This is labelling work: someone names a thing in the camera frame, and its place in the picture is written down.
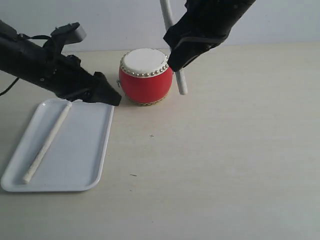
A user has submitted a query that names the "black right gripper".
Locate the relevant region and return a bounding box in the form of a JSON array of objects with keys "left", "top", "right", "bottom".
[{"left": 163, "top": 0, "right": 254, "bottom": 72}]

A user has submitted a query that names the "white rectangular plastic tray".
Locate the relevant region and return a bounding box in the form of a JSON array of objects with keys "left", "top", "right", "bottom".
[{"left": 0, "top": 98, "right": 114, "bottom": 193}]

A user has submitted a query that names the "small red drum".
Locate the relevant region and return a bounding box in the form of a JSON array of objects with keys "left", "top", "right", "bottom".
[{"left": 118, "top": 48, "right": 173, "bottom": 105}]

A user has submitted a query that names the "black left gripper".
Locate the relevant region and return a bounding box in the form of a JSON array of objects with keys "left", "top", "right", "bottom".
[{"left": 14, "top": 33, "right": 122, "bottom": 106}]

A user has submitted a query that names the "wooden drumstick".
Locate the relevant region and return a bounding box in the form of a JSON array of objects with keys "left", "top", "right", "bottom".
[
  {"left": 159, "top": 0, "right": 188, "bottom": 95},
  {"left": 22, "top": 102, "right": 72, "bottom": 184}
]

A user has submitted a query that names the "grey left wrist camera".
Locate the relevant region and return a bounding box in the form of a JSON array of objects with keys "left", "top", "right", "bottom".
[{"left": 50, "top": 22, "right": 87, "bottom": 45}]

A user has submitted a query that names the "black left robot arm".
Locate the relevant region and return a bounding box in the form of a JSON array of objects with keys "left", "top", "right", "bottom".
[{"left": 0, "top": 21, "right": 122, "bottom": 106}]

